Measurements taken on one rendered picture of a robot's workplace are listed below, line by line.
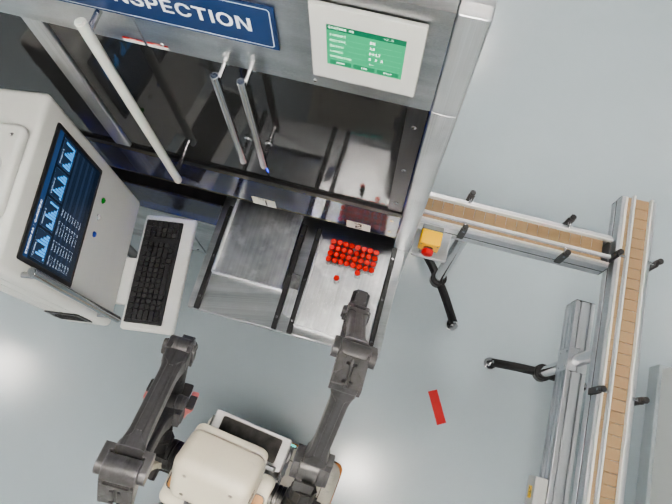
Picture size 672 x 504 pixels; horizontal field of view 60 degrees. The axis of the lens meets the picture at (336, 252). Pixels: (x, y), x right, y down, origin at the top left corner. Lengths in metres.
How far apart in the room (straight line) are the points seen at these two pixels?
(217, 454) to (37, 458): 1.76
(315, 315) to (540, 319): 1.41
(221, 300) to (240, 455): 0.71
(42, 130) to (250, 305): 0.87
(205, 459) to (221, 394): 1.42
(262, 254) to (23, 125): 0.88
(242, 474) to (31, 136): 1.02
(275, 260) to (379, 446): 1.17
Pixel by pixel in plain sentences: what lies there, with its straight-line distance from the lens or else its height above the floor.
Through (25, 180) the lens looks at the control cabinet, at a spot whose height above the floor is 1.54.
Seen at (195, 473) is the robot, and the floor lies 1.39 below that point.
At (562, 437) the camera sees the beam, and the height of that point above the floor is 0.55.
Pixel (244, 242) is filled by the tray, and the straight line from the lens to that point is 2.15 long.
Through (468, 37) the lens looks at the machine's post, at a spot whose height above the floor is 2.05.
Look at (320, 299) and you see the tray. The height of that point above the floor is 0.88.
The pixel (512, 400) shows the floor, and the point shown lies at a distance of 3.01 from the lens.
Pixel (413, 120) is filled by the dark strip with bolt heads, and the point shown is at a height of 1.75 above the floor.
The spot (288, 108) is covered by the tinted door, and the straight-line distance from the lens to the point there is 1.45.
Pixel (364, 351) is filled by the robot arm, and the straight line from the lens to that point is 1.39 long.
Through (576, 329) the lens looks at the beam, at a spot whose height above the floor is 0.54.
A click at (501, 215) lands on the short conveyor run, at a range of 2.16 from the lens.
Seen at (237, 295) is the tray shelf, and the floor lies 0.88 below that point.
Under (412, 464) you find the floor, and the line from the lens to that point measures 2.91.
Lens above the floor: 2.89
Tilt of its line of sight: 72 degrees down
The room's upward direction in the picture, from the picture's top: 1 degrees counter-clockwise
